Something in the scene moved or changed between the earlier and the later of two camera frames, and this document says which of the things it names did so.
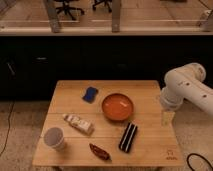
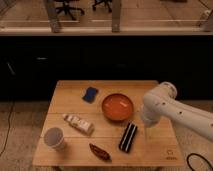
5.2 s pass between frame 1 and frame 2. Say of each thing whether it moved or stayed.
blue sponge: stayed
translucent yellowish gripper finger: moved
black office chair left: stayed
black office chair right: stayed
